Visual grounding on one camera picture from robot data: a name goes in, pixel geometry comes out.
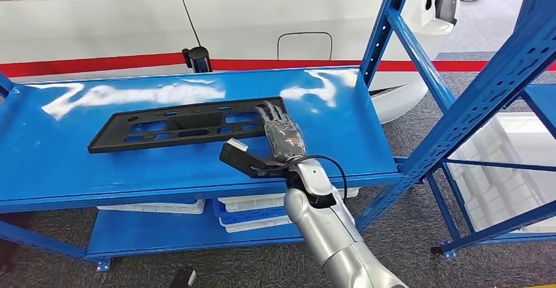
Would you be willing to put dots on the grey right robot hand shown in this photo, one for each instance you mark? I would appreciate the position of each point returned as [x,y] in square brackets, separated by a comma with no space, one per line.
[284,140]

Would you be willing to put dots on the black plastic frame part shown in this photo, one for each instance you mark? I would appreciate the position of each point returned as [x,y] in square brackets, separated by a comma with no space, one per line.
[191,121]

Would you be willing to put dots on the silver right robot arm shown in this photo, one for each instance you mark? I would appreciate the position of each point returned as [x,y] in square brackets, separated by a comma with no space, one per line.
[325,229]

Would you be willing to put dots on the blue metal shelf rack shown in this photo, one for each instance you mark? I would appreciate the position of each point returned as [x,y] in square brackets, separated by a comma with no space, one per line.
[499,227]
[130,168]

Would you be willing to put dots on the red barrier belt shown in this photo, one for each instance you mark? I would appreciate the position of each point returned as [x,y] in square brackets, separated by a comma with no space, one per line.
[87,65]

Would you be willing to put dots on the large white plastic crate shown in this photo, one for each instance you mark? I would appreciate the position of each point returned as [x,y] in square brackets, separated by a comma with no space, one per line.
[482,216]
[521,147]

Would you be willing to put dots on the white car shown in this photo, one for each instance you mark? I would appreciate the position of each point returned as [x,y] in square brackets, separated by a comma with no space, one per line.
[87,25]

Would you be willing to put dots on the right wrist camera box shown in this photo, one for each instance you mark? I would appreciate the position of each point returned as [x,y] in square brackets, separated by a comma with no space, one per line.
[236,158]

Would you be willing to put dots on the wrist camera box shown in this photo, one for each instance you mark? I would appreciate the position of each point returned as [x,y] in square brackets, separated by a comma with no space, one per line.
[182,279]
[236,158]

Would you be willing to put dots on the black barrier post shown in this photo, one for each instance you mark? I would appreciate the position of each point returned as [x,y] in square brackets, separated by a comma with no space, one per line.
[200,58]

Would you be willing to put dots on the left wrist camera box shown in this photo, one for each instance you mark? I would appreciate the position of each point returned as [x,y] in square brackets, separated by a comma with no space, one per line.
[182,279]

